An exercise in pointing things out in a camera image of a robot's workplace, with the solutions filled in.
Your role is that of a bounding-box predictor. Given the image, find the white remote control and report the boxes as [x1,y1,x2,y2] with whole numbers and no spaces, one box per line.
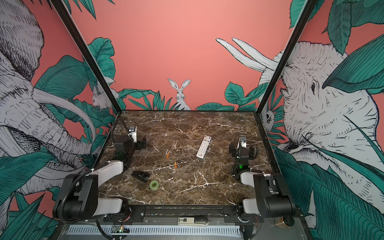
[196,136,212,159]

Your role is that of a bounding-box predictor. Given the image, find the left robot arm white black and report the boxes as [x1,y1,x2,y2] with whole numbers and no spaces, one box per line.
[53,136,147,224]

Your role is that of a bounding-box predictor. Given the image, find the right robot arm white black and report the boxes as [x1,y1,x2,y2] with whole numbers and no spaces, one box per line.
[229,142,296,218]

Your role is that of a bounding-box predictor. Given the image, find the black clip object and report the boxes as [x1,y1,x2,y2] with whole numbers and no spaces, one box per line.
[131,171,150,183]

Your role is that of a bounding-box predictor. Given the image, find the green tape roll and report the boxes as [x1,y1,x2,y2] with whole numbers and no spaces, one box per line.
[150,180,160,191]

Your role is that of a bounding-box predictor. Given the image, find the brass black knob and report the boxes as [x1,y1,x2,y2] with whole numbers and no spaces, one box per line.
[274,216,295,230]

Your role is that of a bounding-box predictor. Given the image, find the small circuit board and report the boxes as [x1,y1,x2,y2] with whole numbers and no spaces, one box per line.
[111,225,131,235]

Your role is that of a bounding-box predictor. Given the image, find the white label tag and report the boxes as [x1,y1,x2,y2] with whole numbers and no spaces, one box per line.
[178,218,195,226]

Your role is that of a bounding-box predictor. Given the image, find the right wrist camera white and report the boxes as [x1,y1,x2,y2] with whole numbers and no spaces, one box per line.
[238,136,247,148]

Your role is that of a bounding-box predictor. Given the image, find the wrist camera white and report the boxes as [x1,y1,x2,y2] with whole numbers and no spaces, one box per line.
[129,126,137,143]
[238,136,247,148]

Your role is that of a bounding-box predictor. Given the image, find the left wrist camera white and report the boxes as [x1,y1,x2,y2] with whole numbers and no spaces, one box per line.
[129,126,137,143]

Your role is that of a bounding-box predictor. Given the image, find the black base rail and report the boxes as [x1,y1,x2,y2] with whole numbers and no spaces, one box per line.
[64,204,304,224]

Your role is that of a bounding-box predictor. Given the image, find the white slotted cable duct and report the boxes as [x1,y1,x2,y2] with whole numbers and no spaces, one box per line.
[65,224,242,237]

